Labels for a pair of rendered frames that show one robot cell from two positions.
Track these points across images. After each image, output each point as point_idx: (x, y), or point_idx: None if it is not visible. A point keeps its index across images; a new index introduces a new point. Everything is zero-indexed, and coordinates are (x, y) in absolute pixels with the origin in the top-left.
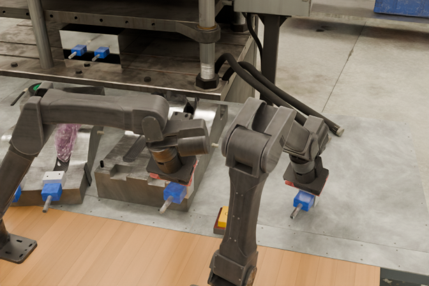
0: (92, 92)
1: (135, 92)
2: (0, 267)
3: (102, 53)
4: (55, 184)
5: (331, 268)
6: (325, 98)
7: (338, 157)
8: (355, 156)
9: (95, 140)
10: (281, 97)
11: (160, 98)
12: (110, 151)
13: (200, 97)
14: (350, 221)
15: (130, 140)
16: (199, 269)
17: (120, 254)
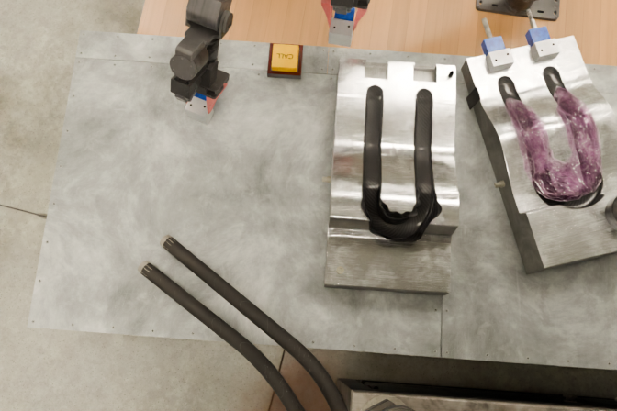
0: (551, 239)
1: (510, 358)
2: None
3: None
4: (493, 50)
5: (184, 26)
6: None
7: (154, 208)
8: (129, 214)
9: (498, 164)
10: (236, 330)
11: None
12: (454, 108)
13: (392, 393)
14: (156, 89)
15: (439, 138)
16: (308, 5)
17: (388, 10)
